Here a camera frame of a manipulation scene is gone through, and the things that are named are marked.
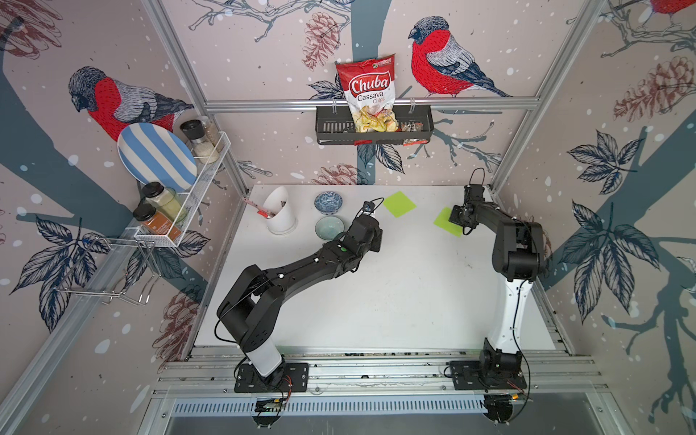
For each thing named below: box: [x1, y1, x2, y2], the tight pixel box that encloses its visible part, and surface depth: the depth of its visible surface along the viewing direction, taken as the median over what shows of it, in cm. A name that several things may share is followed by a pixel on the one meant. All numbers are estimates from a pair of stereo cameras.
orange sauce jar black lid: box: [132, 203, 183, 242], surface depth 63 cm
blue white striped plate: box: [116, 122, 199, 194], surface depth 73 cm
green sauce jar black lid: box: [138, 181, 189, 223], surface depth 67 cm
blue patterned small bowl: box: [313, 191, 344, 215], surface depth 116 cm
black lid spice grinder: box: [179, 119, 220, 165], surface depth 83 cm
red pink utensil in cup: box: [241, 196, 276, 219], surface depth 102 cm
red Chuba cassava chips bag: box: [335, 53, 400, 134], surface depth 83 cm
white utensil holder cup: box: [262, 185, 297, 235], surface depth 103 cm
